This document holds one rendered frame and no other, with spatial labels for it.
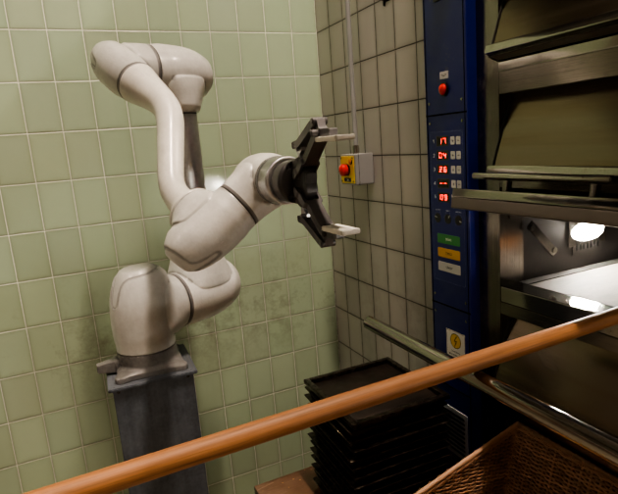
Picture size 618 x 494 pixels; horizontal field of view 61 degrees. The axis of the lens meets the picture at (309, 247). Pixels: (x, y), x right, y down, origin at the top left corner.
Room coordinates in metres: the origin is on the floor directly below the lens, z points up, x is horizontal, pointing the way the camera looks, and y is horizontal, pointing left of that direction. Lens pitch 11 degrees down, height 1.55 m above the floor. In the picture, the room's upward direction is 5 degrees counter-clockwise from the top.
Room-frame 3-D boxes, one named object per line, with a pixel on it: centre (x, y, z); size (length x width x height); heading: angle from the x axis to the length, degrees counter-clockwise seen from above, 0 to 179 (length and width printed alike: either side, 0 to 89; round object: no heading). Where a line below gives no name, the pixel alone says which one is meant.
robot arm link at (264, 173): (0.97, 0.04, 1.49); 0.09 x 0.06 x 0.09; 114
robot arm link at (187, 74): (1.50, 0.32, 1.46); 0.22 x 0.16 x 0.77; 139
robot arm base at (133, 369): (1.34, 0.47, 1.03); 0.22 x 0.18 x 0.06; 112
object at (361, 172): (1.76, -0.18, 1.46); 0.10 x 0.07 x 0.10; 24
